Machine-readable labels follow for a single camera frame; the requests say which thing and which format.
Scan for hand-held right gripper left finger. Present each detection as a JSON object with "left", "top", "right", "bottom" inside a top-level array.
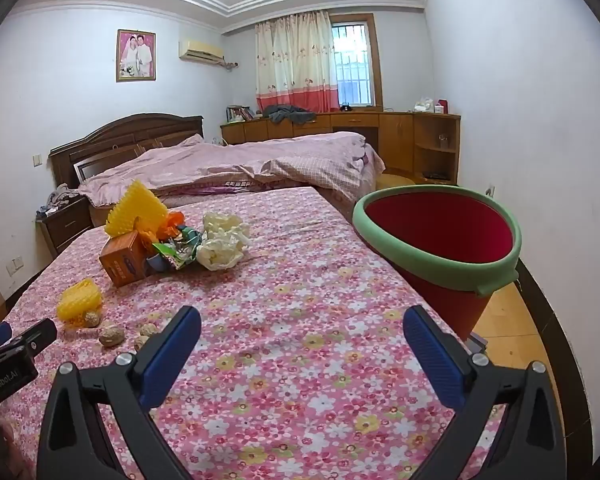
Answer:
[{"left": 36, "top": 305, "right": 216, "bottom": 480}]

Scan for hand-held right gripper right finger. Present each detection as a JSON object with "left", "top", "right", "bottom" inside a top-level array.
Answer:
[{"left": 402, "top": 305, "right": 568, "bottom": 480}]

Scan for red bin with green rim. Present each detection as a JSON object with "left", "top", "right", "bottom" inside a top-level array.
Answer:
[{"left": 351, "top": 185, "right": 523, "bottom": 343}]

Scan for small yellow foam net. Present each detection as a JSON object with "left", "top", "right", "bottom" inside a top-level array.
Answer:
[{"left": 56, "top": 280, "right": 103, "bottom": 328}]

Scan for colourful snack wrapper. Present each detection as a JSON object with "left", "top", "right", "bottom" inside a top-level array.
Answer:
[{"left": 150, "top": 225, "right": 206, "bottom": 271}]

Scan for orange cardboard box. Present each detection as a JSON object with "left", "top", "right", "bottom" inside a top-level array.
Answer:
[{"left": 99, "top": 232, "right": 151, "bottom": 288}]

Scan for dark wooden nightstand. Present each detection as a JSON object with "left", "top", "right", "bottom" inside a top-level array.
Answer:
[{"left": 36, "top": 195, "right": 93, "bottom": 258}]

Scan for orange plastic bag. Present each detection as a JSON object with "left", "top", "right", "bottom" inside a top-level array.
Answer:
[{"left": 152, "top": 211, "right": 186, "bottom": 241}]

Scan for crumpled clothes pile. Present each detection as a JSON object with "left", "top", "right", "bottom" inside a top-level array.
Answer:
[{"left": 37, "top": 184, "right": 83, "bottom": 216}]

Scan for large yellow foam net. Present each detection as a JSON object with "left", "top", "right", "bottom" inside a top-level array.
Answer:
[{"left": 105, "top": 179, "right": 168, "bottom": 237}]

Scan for bed with pink quilt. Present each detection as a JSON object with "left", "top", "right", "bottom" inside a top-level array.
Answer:
[{"left": 77, "top": 131, "right": 386, "bottom": 208}]

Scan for long wooden cabinet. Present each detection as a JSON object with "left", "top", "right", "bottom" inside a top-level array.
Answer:
[{"left": 220, "top": 110, "right": 462, "bottom": 186}]

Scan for dark wooden headboard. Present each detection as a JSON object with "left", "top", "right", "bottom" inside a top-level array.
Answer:
[{"left": 48, "top": 114, "right": 204, "bottom": 188}]

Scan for dark grey clothes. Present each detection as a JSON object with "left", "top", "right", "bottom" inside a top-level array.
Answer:
[{"left": 262, "top": 105, "right": 317, "bottom": 125}]

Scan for barred window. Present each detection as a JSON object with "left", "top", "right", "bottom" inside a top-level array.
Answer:
[{"left": 330, "top": 14, "right": 383, "bottom": 108}]

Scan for cream and red curtain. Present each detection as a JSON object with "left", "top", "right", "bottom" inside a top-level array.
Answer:
[{"left": 254, "top": 11, "right": 340, "bottom": 113}]

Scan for framed wall photo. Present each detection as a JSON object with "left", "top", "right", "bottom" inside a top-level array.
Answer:
[{"left": 116, "top": 29, "right": 157, "bottom": 83}]

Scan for wall air conditioner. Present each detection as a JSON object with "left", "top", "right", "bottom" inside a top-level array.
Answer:
[{"left": 178, "top": 40, "right": 227, "bottom": 66}]

